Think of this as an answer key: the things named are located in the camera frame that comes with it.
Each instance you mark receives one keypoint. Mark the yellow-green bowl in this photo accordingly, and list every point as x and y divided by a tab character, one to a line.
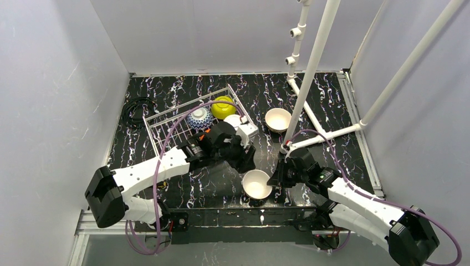
221	109

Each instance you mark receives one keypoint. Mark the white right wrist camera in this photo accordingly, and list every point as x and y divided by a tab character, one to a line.
286	148

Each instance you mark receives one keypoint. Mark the cream bowl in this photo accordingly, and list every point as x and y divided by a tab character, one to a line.
277	120
254	184
204	134

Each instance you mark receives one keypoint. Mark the white bowl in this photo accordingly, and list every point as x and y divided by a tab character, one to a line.
234	120

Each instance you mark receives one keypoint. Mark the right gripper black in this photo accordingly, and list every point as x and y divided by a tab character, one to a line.
285	174

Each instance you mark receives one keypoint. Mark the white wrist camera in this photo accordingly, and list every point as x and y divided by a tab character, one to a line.
286	148
246	131

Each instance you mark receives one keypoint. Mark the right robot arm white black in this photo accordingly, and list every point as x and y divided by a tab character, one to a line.
406	235

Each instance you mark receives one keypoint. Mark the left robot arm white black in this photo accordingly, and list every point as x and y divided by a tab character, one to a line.
111	194

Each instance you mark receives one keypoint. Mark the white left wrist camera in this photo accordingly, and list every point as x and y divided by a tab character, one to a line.
246	131

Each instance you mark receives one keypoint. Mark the red patterned bowl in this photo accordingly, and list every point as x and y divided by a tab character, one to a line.
200	119

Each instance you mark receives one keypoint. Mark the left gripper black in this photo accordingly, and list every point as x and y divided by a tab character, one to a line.
237	154

